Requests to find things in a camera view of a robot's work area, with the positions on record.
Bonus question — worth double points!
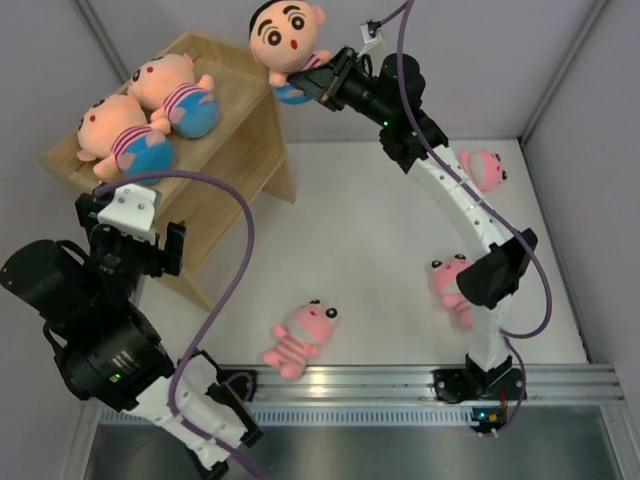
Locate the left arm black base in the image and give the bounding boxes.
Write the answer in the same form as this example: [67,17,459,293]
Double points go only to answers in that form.
[217,369,258,402]

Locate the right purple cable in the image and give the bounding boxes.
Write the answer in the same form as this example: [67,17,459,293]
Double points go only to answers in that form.
[374,0,554,436]

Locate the pink striped plush right middle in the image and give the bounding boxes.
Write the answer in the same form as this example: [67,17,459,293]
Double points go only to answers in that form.
[430,253,473,330]

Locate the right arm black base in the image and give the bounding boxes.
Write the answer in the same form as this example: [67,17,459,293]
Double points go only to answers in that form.
[433,366,524,404]

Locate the pink striped plush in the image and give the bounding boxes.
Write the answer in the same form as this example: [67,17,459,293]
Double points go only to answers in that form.
[430,253,473,330]
[458,150,508,192]
[262,299,339,380]

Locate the wooden two-tier shelf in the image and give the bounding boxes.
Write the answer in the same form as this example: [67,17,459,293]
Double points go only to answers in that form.
[39,31,297,314]

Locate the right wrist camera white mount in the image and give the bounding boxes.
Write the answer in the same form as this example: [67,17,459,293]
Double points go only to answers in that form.
[358,20,386,57]

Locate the aluminium mounting rail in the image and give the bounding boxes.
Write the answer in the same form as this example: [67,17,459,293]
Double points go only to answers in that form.
[240,364,625,405]

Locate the pink striped plush far right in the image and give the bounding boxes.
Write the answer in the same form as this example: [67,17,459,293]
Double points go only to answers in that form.
[458,150,508,192]

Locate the white slotted cable duct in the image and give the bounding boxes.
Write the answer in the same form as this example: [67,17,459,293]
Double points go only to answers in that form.
[97,405,481,427]

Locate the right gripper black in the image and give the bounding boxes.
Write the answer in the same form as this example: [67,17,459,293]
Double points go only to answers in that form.
[285,48,393,130]

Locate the boy plush doll blue pants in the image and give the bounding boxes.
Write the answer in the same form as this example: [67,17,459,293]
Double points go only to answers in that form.
[76,94,175,182]

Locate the pink striped plush front centre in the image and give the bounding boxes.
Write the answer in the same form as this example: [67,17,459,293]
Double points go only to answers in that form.
[262,299,339,380]

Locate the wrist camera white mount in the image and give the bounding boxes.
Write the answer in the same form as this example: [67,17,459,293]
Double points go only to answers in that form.
[97,184,161,244]
[358,20,386,57]

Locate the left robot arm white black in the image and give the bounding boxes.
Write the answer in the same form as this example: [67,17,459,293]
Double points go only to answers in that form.
[1,185,262,479]

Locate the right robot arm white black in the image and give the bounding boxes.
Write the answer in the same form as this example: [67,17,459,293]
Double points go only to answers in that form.
[288,47,537,397]

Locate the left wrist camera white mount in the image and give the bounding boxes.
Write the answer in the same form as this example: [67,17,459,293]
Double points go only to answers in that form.
[97,184,161,244]

